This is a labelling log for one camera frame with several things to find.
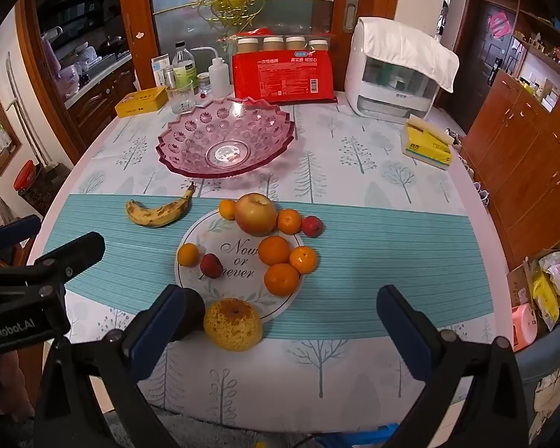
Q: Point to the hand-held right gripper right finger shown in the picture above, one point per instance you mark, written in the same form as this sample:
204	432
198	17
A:
403	331

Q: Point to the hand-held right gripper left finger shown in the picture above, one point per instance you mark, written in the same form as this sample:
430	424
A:
156	326

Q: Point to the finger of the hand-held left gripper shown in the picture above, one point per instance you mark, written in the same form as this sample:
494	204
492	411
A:
18	227
74	252

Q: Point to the dark avocado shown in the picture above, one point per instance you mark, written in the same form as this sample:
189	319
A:
193	312

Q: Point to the yellow pear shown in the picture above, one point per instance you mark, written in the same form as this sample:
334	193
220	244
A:
233	326

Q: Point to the small red fruit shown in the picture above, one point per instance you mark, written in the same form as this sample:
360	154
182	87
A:
311	226
211	266

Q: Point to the spotted yellow banana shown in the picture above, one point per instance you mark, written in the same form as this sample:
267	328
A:
154	217

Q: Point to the pink glass fruit bowl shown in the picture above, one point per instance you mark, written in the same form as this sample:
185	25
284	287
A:
191	135

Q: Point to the person's left hand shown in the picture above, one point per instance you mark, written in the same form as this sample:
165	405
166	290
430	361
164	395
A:
9	378

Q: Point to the red lid container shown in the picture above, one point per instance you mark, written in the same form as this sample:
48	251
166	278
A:
25	175

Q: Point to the white printed plate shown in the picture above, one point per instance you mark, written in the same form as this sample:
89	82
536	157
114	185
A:
235	287

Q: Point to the teal ribbed table mat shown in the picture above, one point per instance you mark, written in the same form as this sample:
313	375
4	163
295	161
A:
378	242

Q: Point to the pink plastic object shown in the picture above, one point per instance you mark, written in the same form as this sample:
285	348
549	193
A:
525	326

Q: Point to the blue chair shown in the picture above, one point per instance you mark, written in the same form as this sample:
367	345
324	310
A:
541	368

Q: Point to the wooden kitchen cabinet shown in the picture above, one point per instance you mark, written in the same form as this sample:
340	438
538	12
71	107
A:
98	102

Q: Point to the red yellow apple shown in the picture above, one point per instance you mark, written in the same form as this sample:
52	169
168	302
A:
256	214

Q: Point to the yellow cardboard box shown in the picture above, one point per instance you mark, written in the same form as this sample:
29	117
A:
140	102

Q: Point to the yellow tissue pack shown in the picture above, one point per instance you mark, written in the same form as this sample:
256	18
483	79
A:
424	149

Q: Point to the clear glass tumbler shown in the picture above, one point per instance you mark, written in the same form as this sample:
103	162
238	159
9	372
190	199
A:
181	100

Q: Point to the tree-printed tablecloth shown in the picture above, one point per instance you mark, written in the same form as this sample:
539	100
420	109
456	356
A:
345	149

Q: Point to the white carton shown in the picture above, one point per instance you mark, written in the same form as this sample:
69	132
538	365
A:
158	72

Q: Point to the small clear glass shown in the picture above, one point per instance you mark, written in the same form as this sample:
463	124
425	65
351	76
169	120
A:
204	86

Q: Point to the clear bottle green label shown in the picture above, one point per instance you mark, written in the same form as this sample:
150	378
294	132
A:
184	72

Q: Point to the white squeeze wash bottle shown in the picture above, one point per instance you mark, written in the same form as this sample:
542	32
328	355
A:
218	79

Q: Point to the white countertop appliance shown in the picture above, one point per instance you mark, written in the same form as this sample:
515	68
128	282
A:
378	102

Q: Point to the red paper cup package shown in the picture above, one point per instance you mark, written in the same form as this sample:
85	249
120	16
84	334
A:
284	79

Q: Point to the dark entrance door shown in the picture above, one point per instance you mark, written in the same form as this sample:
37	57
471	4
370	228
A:
476	56

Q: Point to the white cloth cover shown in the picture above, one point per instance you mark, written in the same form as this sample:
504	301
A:
401	42

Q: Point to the pink door decoration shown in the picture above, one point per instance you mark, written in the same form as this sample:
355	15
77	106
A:
499	24

